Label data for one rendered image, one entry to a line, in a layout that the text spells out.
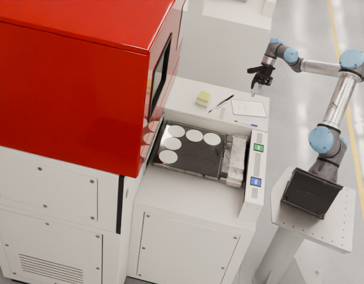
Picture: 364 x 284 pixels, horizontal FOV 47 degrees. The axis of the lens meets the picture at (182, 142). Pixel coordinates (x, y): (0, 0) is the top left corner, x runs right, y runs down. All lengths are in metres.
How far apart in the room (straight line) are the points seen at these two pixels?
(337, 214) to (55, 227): 1.45
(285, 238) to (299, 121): 1.98
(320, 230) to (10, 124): 1.55
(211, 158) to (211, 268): 0.63
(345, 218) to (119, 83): 1.49
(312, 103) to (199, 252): 2.67
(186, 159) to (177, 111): 0.34
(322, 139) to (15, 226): 1.56
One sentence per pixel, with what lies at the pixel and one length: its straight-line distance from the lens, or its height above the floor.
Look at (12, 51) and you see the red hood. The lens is 1.50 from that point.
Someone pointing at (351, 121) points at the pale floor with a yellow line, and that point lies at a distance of 4.57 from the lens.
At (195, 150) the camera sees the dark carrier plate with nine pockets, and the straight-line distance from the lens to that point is 2.30.
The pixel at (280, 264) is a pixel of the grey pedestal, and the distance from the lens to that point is 2.71.
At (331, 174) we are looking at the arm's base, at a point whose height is 1.08.
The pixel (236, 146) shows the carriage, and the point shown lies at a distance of 2.42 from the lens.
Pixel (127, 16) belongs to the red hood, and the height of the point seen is 1.82.
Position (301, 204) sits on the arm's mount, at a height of 0.86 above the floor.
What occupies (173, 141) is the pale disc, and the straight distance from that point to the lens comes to 2.33.
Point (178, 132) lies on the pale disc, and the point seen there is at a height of 0.90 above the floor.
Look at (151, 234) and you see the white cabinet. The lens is 2.29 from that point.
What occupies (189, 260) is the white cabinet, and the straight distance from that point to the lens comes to 2.42.
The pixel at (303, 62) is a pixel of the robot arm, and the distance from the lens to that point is 2.48.
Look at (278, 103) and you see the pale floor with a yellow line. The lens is 4.42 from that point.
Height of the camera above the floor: 2.48
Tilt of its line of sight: 43 degrees down
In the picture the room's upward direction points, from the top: 11 degrees clockwise
